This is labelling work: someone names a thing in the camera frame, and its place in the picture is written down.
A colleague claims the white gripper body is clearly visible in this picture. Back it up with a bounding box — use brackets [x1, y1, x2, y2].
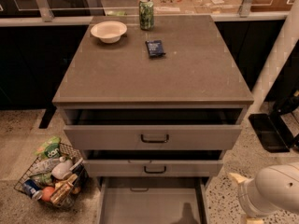
[238, 178, 268, 217]

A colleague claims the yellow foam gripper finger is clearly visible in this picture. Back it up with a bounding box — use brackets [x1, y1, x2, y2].
[228, 173, 249, 185]

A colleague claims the grey bottom drawer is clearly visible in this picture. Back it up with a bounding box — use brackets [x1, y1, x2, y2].
[95, 177, 210, 224]

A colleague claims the grey drawer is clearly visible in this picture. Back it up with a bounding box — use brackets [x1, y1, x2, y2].
[83, 150, 223, 177]
[61, 107, 248, 151]
[95, 177, 210, 224]

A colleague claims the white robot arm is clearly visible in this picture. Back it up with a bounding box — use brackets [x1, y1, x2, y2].
[229, 162, 299, 218]

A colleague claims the grey drawer cabinet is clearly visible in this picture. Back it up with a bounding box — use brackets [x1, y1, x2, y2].
[51, 14, 255, 224]

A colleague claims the grey middle drawer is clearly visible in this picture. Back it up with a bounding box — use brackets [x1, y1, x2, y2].
[83, 150, 223, 177]

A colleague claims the grey top drawer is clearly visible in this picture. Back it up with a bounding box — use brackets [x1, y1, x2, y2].
[61, 107, 248, 151]

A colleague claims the black floor tray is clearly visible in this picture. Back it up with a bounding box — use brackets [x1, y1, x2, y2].
[249, 112, 298, 153]

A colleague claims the dark blue snack packet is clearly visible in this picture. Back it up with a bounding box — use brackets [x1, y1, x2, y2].
[145, 40, 165, 58]

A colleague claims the brown snack box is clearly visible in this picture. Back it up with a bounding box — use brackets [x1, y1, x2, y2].
[50, 174, 78, 205]

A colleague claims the white bottle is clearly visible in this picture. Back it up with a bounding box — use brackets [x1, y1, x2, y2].
[51, 157, 73, 180]

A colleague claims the green chip bag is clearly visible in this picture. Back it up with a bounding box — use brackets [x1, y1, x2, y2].
[35, 136, 61, 159]

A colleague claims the orange fruit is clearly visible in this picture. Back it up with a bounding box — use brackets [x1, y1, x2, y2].
[41, 187, 55, 202]

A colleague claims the clear plastic water bottle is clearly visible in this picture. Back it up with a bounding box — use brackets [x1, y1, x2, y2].
[32, 159, 61, 175]

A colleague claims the white bowl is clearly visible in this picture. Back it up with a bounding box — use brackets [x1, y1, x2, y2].
[91, 21, 127, 44]

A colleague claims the green soda can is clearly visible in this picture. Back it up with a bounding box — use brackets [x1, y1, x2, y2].
[139, 0, 154, 30]

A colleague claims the blue soda can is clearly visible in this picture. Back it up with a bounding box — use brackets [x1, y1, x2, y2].
[22, 179, 43, 201]

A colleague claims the wire basket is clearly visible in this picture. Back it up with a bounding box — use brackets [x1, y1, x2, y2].
[14, 143, 88, 209]

